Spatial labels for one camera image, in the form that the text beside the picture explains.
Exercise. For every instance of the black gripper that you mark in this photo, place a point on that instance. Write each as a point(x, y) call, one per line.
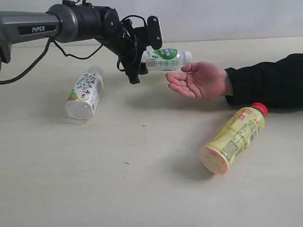
point(128, 43)

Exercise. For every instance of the white green label bottle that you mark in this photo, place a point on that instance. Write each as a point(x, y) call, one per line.
point(167, 59)

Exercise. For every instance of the clear floral label bottle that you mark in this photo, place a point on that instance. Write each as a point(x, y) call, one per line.
point(84, 97)

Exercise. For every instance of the yellow bottle red cap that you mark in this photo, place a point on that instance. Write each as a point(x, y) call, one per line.
point(233, 138)

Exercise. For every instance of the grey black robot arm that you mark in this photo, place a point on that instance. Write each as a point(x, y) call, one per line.
point(73, 21)

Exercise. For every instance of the person's open hand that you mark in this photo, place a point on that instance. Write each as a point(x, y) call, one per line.
point(201, 80)

